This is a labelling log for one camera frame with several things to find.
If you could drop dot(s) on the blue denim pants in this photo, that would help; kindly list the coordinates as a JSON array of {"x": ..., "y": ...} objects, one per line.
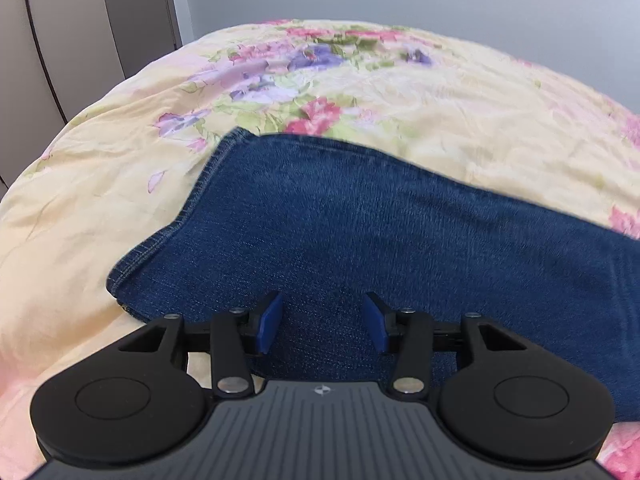
[{"x": 360, "y": 240}]

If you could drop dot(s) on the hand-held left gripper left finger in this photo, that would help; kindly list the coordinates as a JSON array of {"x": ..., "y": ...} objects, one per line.
[{"x": 268, "y": 323}]

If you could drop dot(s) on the floral yellow blanket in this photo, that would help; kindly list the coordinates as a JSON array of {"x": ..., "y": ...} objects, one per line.
[{"x": 440, "y": 110}]

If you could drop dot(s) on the grey wardrobe doors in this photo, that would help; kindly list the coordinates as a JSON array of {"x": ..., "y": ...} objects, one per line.
[{"x": 70, "y": 25}]

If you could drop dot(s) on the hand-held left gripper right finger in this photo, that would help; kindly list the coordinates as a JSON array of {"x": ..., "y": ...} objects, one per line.
[{"x": 376, "y": 324}]

